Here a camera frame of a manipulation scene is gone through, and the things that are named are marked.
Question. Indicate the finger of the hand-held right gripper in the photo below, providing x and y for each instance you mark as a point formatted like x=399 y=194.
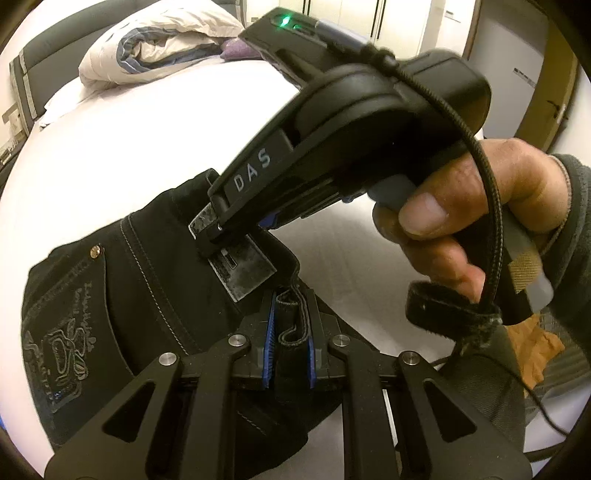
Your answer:
x=268 y=220

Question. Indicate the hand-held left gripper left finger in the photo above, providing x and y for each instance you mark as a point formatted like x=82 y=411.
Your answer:
x=270 y=350

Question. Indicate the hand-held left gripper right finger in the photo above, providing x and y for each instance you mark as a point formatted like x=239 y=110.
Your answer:
x=312 y=364

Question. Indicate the black pants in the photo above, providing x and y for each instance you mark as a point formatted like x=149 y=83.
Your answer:
x=138 y=277

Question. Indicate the person's right forearm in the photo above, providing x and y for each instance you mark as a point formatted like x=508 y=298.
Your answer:
x=577 y=230

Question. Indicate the person's right hand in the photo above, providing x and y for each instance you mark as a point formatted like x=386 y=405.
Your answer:
x=438 y=217

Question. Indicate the white wardrobe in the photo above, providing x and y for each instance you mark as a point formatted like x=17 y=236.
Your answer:
x=406 y=23

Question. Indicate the bed with white sheet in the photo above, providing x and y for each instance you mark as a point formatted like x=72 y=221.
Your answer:
x=115 y=138

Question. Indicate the folded white duvet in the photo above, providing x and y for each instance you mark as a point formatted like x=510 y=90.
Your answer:
x=161 y=27

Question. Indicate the brown crumpled paper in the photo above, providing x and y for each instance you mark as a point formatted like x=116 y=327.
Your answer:
x=535 y=341

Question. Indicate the white pillow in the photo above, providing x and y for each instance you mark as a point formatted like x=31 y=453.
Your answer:
x=64 y=94

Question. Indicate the grey padded headboard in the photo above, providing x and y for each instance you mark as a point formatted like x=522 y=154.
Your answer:
x=41 y=50

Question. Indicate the white door wooden frame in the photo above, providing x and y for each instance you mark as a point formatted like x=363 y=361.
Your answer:
x=517 y=78

